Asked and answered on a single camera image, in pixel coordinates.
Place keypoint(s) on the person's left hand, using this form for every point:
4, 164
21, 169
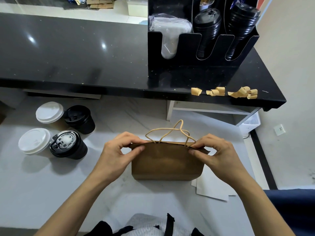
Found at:
115, 159

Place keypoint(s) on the person's right hand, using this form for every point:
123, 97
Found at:
224, 159

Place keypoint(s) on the stack of white paper sheets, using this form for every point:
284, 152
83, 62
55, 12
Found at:
214, 189

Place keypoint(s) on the brown paper bag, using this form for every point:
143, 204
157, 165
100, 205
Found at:
167, 162

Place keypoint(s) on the group of lidded coffee cups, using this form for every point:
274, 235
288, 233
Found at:
34, 141

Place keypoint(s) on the person's right forearm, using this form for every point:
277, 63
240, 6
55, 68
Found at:
263, 209

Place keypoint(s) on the person's left forearm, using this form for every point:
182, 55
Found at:
74, 209

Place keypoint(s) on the person's white shirt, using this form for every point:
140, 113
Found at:
147, 223

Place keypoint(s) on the black body harness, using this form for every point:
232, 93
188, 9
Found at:
98, 228

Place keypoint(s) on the row of tan tape strips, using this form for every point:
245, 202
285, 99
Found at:
196, 91

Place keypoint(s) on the black acrylic organizer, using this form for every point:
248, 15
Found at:
197, 68

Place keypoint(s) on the plastic wrapped white pack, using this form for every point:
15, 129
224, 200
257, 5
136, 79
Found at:
170, 29

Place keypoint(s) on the white box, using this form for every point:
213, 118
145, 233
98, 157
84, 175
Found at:
138, 7

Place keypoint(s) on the tan paper sleeve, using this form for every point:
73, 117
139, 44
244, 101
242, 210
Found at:
206, 3

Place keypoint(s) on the white wall socket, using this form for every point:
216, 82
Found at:
279, 129

